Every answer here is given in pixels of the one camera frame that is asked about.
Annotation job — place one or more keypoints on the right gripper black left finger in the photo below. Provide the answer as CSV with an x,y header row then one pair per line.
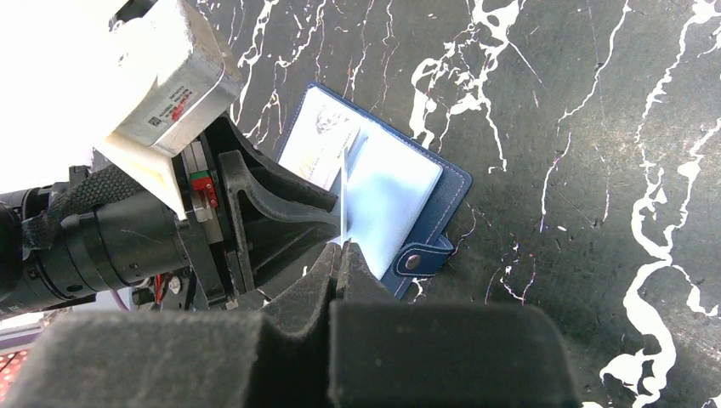
x,y
274,357

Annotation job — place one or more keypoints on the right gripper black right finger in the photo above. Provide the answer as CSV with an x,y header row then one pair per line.
x,y
384,353

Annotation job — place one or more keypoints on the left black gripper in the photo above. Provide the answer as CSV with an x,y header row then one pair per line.
x,y
247,218

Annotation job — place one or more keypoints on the navy blue card holder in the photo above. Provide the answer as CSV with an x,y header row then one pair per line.
x,y
395,197

